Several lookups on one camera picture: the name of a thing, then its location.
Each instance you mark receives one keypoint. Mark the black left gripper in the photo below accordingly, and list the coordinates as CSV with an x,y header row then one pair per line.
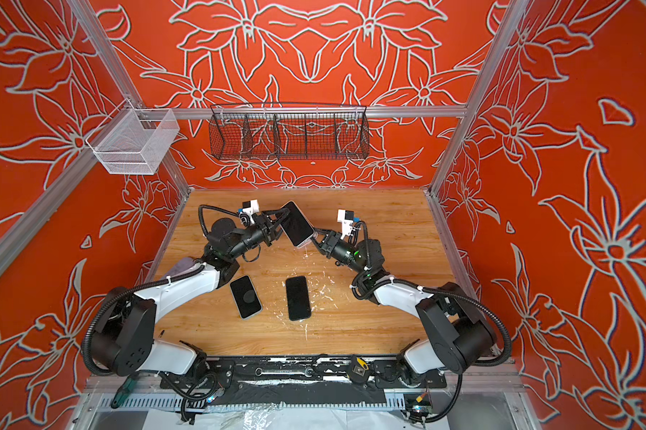
x,y
266,227

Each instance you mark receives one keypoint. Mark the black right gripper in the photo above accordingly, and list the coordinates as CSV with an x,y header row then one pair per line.
x,y
335,241

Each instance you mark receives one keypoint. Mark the black phone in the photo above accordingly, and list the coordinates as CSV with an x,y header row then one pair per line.
x,y
298,300
297,228
245,297

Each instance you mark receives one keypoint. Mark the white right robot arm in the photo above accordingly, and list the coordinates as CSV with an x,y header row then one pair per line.
x,y
461,332

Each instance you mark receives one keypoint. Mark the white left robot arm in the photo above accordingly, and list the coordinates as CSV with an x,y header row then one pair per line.
x,y
121,337

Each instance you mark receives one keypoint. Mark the lavender grey phone case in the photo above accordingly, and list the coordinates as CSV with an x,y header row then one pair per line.
x,y
180,267

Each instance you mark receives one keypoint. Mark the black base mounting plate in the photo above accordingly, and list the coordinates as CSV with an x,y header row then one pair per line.
x,y
368,372

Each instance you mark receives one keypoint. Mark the green circuit board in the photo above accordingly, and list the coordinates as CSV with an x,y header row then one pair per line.
x,y
418,409

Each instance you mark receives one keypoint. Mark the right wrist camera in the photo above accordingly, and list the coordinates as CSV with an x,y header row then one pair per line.
x,y
349,224

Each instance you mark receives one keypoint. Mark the black wire basket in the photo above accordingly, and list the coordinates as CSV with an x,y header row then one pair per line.
x,y
290,137

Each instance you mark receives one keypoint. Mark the aluminium horizontal back rail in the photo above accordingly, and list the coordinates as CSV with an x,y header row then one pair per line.
x,y
373,112

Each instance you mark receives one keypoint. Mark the white wire basket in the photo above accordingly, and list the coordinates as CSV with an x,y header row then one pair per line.
x,y
131,145

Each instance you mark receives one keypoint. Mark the white slotted cable duct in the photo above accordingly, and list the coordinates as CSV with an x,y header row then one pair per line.
x,y
172,403

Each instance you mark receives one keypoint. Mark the green handled screwdriver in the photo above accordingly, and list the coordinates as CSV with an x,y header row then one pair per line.
x,y
124,391

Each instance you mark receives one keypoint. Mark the aluminium frame post right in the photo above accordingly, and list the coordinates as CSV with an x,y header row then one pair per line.
x,y
496,53

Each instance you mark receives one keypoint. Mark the aluminium frame post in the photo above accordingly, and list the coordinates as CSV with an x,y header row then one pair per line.
x,y
86,17
496,53

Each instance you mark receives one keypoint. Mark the aluminium frame post left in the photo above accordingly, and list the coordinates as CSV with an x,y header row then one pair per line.
x,y
86,17

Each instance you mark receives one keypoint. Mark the aluminium left side rail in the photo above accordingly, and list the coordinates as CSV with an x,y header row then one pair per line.
x,y
29,224

